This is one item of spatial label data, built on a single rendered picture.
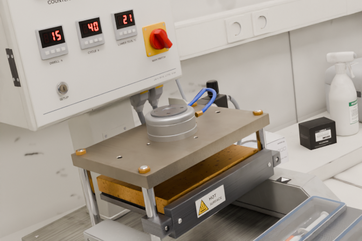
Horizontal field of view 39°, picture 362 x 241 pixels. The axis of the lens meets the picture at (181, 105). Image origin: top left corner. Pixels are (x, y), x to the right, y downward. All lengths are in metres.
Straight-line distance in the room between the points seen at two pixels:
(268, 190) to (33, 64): 0.43
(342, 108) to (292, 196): 0.76
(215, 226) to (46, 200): 0.57
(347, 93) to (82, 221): 0.89
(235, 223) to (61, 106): 0.35
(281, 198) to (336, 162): 0.60
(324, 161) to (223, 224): 0.60
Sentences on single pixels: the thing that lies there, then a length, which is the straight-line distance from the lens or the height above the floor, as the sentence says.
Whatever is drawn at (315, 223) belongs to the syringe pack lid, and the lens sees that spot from 0.73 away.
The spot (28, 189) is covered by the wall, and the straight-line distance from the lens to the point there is 1.32.
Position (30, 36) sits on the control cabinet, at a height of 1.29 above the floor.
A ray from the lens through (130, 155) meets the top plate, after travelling 0.75.
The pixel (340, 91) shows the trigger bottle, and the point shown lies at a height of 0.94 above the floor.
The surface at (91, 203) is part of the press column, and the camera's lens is 0.82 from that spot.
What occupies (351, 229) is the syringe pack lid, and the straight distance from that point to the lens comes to 0.71.
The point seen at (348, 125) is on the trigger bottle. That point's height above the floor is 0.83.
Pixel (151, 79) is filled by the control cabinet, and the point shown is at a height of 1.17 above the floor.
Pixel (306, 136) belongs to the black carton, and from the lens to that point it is 1.52.
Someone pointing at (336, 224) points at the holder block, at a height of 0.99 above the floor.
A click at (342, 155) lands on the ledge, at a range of 1.47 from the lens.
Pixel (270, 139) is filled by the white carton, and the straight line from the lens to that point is 1.43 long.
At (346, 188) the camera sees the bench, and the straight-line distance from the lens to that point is 1.39.
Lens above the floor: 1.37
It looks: 16 degrees down
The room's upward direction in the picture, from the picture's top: 9 degrees counter-clockwise
